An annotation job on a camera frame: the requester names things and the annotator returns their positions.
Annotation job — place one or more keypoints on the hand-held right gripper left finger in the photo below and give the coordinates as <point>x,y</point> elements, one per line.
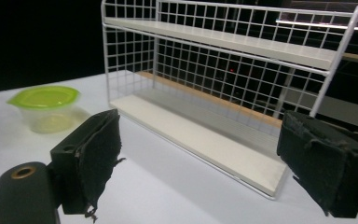
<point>93,155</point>

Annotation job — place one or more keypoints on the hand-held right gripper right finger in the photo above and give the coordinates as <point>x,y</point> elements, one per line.
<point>326,165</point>

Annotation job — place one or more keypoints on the clear container with green lid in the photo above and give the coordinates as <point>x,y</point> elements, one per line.
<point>48,107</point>

